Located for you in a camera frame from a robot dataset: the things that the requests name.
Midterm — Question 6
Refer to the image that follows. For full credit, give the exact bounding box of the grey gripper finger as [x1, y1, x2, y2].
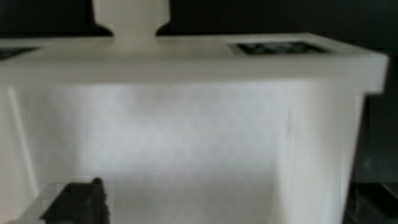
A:
[39, 177, 108, 224]

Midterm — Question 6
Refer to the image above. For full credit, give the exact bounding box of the white front drawer box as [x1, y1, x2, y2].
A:
[0, 0, 389, 224]

